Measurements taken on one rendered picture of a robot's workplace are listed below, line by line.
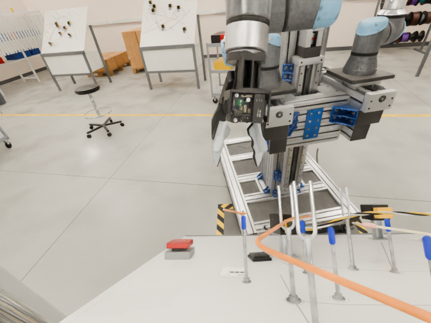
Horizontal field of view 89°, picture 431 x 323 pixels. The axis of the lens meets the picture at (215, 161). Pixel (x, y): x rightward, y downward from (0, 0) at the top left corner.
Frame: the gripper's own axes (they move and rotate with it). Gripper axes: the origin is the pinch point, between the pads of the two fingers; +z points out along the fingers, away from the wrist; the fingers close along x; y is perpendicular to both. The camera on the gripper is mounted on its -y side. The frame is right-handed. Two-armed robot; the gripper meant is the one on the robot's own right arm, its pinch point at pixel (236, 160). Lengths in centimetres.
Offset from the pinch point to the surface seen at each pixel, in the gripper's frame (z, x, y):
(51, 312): 46, -47, -10
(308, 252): 1.9, 0.9, 27.3
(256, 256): 18.4, 3.7, 7.2
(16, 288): 32, -50, -4
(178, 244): 18.6, -12.2, 1.5
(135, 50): -143, -145, -632
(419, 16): -215, 508, -450
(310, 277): 4.0, 0.9, 28.2
